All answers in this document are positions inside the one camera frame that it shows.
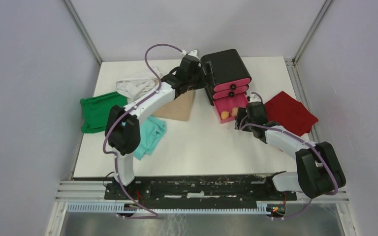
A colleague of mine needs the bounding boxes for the peach gourd makeup sponge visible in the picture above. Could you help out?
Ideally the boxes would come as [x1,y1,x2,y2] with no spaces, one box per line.
[231,107,239,118]

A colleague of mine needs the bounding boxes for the orange teardrop makeup sponge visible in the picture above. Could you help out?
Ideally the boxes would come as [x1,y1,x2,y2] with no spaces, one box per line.
[220,111,230,120]

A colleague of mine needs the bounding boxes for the pink bottom drawer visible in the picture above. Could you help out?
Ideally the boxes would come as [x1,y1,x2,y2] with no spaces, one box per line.
[213,93,249,123]

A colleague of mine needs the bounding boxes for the black pink drawer organizer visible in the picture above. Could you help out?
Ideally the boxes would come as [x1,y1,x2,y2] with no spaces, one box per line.
[200,49,252,114]

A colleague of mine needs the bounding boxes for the pink top drawer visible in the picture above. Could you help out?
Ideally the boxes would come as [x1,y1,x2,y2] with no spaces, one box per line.
[213,78,252,92]

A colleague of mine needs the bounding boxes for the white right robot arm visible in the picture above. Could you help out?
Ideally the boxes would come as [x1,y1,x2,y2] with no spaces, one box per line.
[235,101,347,201]

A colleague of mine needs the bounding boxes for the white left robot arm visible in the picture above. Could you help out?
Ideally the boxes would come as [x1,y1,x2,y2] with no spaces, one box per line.
[103,55,213,200]

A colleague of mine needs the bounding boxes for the red cloth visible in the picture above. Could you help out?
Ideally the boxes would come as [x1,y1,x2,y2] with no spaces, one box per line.
[264,91,318,136]

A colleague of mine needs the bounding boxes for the beige folded cloth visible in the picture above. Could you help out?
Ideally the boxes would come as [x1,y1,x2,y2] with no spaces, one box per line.
[152,90,195,121]

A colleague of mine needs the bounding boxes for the white crumpled cloth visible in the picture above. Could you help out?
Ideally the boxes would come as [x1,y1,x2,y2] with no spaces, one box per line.
[116,69,158,103]

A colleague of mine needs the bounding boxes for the teal cloth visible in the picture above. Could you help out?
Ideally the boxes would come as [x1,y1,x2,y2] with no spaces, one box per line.
[133,116,167,160]

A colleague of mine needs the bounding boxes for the green cloth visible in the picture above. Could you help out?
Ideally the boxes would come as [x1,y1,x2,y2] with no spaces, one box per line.
[80,91,127,134]

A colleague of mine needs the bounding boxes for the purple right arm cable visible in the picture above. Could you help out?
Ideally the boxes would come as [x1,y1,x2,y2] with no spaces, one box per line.
[239,91,340,219]

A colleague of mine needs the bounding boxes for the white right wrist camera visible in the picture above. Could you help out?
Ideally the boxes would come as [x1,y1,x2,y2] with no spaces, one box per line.
[248,91,263,103]

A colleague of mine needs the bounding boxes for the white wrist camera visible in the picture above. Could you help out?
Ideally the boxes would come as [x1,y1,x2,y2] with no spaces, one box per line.
[248,91,263,103]
[181,49,200,60]

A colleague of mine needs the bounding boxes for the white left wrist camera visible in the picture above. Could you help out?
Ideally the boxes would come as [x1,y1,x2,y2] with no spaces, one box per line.
[181,49,200,60]

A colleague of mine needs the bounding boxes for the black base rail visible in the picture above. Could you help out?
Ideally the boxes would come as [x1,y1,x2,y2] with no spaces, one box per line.
[104,173,297,210]

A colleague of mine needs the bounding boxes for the white slotted cable duct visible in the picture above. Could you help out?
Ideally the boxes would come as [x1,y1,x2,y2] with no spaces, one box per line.
[66,202,283,216]

